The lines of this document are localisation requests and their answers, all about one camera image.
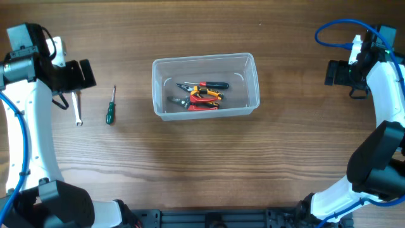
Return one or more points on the clear plastic container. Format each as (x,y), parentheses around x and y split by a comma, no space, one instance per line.
(238,70)

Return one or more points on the red handled cutters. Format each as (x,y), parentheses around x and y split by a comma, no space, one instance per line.
(195,103)

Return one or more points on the small silver wrench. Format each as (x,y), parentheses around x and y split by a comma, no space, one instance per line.
(76,106)

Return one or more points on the black red screwdriver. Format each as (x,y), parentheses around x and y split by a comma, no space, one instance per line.
(211,85)

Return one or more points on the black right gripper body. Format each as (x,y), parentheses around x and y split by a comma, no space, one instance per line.
(346,75)

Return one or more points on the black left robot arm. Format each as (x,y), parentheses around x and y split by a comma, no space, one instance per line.
(32,74)

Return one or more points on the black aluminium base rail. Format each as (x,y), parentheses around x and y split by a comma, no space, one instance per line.
(237,218)

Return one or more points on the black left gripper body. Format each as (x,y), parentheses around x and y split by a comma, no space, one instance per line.
(70,78)

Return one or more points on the orange black needle-nose pliers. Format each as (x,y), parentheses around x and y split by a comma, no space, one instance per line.
(198,90)

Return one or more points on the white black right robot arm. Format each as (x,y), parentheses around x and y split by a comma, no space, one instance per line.
(373,176)

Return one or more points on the green handled screwdriver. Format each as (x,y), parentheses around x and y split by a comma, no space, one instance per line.
(110,116)

